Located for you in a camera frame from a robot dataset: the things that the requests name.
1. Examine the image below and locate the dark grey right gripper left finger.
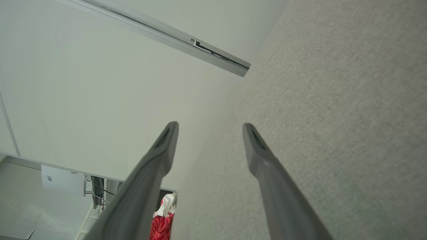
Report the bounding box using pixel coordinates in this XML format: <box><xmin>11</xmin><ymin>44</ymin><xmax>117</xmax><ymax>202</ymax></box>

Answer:
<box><xmin>85</xmin><ymin>121</ymin><xmax>179</xmax><ymax>240</ymax></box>

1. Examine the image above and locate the grey partition post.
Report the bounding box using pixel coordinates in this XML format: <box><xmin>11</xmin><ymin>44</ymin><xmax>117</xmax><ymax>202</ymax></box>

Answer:
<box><xmin>55</xmin><ymin>0</ymin><xmax>251</xmax><ymax>78</ymax></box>

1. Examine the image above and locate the black panel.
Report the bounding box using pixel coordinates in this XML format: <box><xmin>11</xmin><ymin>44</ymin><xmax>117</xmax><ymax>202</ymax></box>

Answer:
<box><xmin>156</xmin><ymin>189</ymin><xmax>177</xmax><ymax>214</ymax></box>

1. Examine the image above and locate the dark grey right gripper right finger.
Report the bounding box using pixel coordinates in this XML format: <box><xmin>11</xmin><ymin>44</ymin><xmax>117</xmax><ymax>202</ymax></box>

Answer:
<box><xmin>243</xmin><ymin>123</ymin><xmax>334</xmax><ymax>240</ymax></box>

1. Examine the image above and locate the red and white shirt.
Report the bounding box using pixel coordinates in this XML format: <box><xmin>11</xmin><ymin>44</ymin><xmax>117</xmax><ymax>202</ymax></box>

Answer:
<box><xmin>149</xmin><ymin>192</ymin><xmax>177</xmax><ymax>240</ymax></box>

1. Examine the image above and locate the white box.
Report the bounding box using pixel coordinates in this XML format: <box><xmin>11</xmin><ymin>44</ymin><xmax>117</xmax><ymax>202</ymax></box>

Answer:
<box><xmin>41</xmin><ymin>165</ymin><xmax>87</xmax><ymax>197</ymax></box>

